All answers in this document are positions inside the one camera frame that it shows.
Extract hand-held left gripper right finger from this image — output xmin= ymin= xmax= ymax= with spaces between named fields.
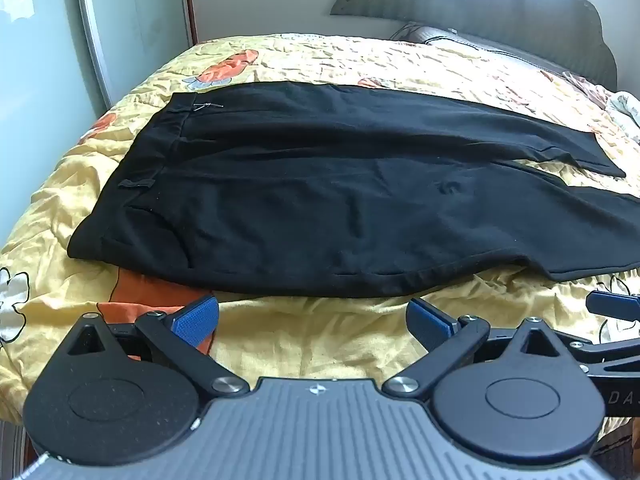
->
xmin=382 ymin=298 xmax=593 ymax=402

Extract black pants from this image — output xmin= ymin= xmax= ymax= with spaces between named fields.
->
xmin=67 ymin=81 xmax=640 ymax=299

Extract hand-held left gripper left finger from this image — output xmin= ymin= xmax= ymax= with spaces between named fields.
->
xmin=64 ymin=295 xmax=251 ymax=402

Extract sliding wardrobe door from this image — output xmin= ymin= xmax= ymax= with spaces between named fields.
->
xmin=0 ymin=0 xmax=198 ymax=248

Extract grey padded headboard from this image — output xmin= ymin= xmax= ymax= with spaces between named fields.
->
xmin=330 ymin=0 xmax=618 ymax=86

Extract pale crumpled cloth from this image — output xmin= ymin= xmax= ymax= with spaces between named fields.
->
xmin=604 ymin=91 xmax=640 ymax=130

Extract grey striped pillow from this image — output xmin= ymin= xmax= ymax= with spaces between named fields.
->
xmin=390 ymin=21 xmax=568 ymax=77

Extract yellow floral bedspread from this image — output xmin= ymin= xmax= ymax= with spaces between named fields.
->
xmin=0 ymin=34 xmax=640 ymax=461

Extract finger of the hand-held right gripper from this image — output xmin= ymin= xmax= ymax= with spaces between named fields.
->
xmin=567 ymin=336 xmax=640 ymax=379
xmin=585 ymin=290 xmax=640 ymax=321

